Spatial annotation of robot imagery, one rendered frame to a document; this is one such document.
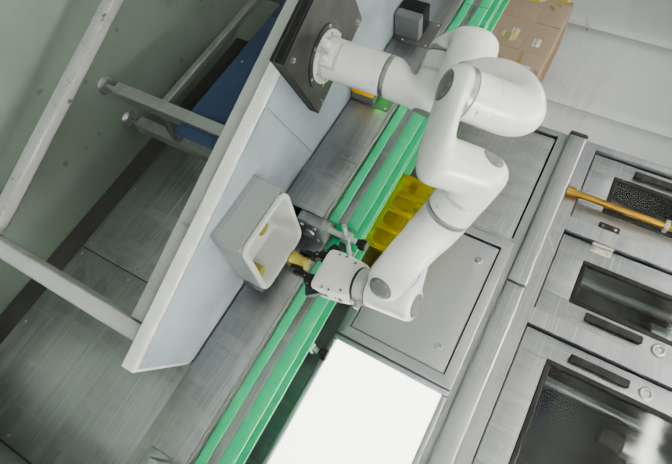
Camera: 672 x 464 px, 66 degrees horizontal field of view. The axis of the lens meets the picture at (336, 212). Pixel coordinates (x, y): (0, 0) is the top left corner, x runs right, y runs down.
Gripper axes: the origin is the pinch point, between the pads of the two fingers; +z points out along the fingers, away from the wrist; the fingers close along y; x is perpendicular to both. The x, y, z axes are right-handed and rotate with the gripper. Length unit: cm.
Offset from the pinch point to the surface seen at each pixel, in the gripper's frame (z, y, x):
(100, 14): 65, 30, 41
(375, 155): 4.0, 38.2, -8.5
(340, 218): 3.4, 17.2, -8.4
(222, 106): 52, 35, 4
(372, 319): -3.7, 3.6, -36.9
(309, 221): 8.4, 12.2, -4.6
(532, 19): 95, 393, -253
